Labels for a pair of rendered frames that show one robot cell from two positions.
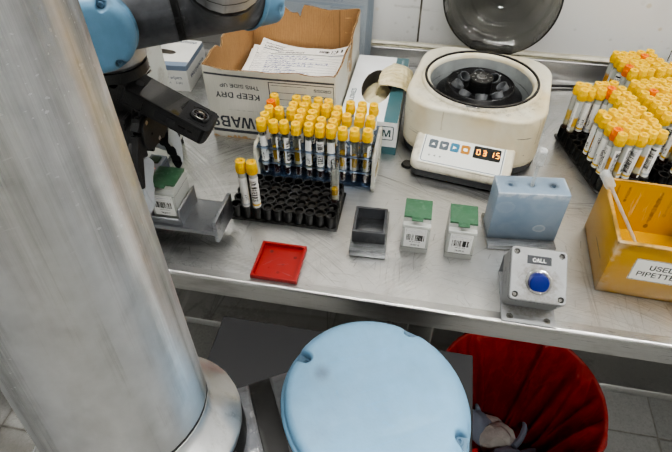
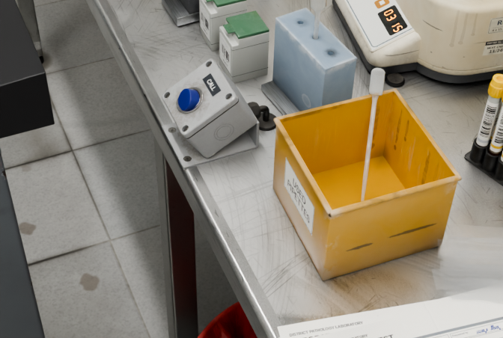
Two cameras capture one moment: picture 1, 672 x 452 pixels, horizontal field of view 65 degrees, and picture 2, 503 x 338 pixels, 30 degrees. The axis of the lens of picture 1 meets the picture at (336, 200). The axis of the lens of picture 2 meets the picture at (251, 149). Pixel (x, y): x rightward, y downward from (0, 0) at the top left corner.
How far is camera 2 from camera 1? 90 cm
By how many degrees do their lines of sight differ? 39
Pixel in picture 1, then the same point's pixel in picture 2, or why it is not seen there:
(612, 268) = (276, 161)
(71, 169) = not seen: outside the picture
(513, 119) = not seen: outside the picture
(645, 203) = (418, 158)
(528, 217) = (297, 75)
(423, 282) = (169, 61)
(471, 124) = not seen: outside the picture
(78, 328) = not seen: outside the picture
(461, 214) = (243, 22)
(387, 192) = not seen: outside the picture
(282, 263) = not seen: outside the picture
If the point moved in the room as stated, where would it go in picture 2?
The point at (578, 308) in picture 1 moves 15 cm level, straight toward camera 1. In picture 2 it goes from (230, 180) to (88, 173)
